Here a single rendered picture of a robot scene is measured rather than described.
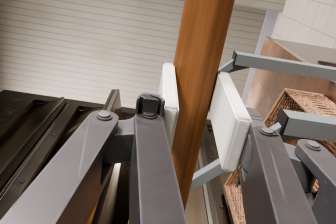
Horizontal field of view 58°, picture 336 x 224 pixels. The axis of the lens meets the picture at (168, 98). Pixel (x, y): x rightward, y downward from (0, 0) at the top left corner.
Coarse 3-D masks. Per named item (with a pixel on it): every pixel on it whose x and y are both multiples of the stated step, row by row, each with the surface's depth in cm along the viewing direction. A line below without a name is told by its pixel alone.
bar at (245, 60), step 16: (224, 64) 107; (240, 64) 104; (256, 64) 104; (272, 64) 104; (288, 64) 104; (304, 64) 105; (288, 112) 61; (304, 112) 62; (272, 128) 62; (288, 128) 60; (304, 128) 60; (320, 128) 60; (208, 176) 65
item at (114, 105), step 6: (114, 90) 173; (114, 96) 165; (114, 102) 161; (120, 102) 179; (108, 108) 151; (114, 108) 160; (120, 108) 178; (120, 114) 177; (96, 204) 116; (90, 216) 108; (90, 222) 107
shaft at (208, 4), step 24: (192, 0) 18; (216, 0) 17; (192, 24) 18; (216, 24) 18; (192, 48) 18; (216, 48) 18; (192, 72) 19; (216, 72) 20; (192, 96) 19; (192, 120) 20; (192, 144) 21; (192, 168) 22
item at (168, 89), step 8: (168, 64) 19; (168, 72) 18; (160, 80) 19; (168, 80) 16; (160, 88) 18; (168, 88) 15; (176, 88) 16; (160, 96) 16; (168, 96) 14; (176, 96) 15; (168, 104) 14; (176, 104) 14; (168, 112) 13; (176, 112) 13; (168, 120) 14; (176, 120) 14; (168, 128) 14; (168, 136) 14
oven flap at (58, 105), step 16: (32, 112) 168; (48, 112) 158; (16, 128) 152; (32, 128) 148; (0, 144) 138; (16, 144) 135; (32, 144) 135; (0, 160) 124; (16, 160) 122; (0, 176) 110
